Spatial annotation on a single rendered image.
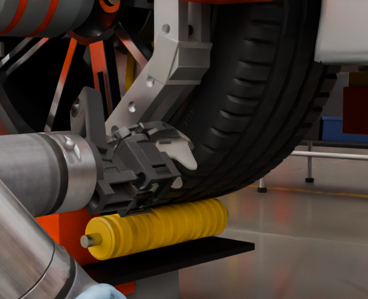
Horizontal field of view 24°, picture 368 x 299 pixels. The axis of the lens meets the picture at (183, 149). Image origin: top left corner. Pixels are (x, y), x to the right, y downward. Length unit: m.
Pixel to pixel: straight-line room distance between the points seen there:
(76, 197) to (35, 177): 0.07
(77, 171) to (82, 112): 0.14
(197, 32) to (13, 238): 0.44
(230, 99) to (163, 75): 0.10
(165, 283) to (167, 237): 0.17
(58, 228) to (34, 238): 0.46
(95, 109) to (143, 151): 0.08
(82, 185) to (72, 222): 0.29
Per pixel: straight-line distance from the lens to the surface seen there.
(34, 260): 0.73
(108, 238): 1.15
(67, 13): 1.19
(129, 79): 1.37
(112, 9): 1.32
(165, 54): 1.04
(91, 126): 1.01
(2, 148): 0.87
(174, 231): 1.22
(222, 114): 1.10
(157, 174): 0.99
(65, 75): 1.33
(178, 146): 1.08
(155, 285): 1.36
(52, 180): 0.90
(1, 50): 0.95
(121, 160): 1.01
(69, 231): 1.21
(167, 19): 1.04
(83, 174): 0.92
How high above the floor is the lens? 0.73
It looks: 5 degrees down
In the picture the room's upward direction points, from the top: straight up
